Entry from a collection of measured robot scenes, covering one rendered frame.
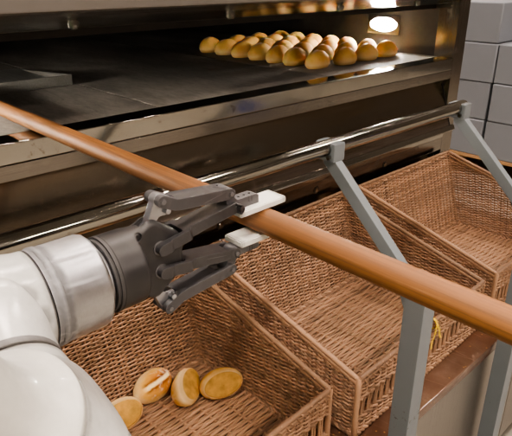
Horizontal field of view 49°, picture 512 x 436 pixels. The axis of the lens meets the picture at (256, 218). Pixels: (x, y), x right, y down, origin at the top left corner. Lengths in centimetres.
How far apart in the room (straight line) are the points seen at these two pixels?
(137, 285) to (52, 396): 20
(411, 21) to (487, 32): 236
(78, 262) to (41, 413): 19
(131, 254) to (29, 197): 64
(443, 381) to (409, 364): 35
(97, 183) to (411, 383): 73
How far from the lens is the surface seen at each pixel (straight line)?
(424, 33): 220
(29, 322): 45
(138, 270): 52
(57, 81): 159
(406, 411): 115
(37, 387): 34
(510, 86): 452
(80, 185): 118
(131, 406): 124
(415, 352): 107
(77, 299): 49
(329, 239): 57
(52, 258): 50
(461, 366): 149
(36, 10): 92
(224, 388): 128
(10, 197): 114
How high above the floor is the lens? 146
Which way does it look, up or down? 24 degrees down
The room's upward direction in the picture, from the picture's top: straight up
